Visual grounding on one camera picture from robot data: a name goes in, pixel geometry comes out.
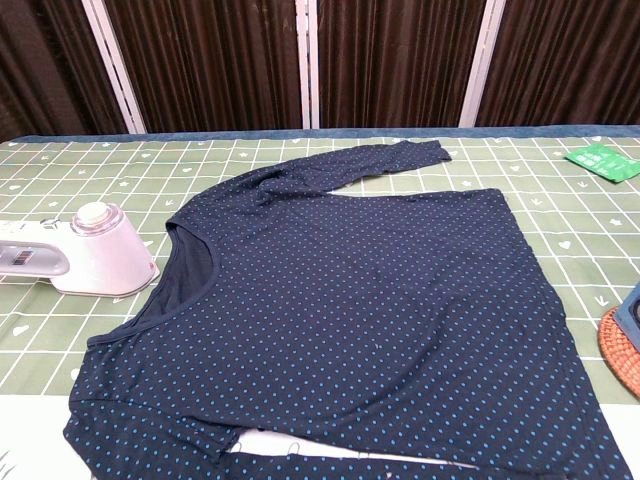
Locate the round woven rattan coaster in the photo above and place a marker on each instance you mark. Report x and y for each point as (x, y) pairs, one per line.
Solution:
(617, 362)

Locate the navy polka dot shirt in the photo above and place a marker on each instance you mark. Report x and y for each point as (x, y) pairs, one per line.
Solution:
(360, 300)

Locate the green checked tablecloth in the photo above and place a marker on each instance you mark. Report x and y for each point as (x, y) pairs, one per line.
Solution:
(90, 170)

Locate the white frame post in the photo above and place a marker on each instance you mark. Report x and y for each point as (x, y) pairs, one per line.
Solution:
(116, 70)
(309, 65)
(481, 65)

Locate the white handheld steam iron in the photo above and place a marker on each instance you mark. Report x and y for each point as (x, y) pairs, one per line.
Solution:
(100, 260)

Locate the dark blue table underlay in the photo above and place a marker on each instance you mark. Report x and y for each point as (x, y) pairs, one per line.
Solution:
(350, 133)

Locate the green foil packet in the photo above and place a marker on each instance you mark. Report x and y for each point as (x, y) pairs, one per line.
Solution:
(602, 161)

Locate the dark brown curtain panel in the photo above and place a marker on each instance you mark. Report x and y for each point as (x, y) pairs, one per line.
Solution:
(570, 60)
(40, 65)
(395, 60)
(210, 65)

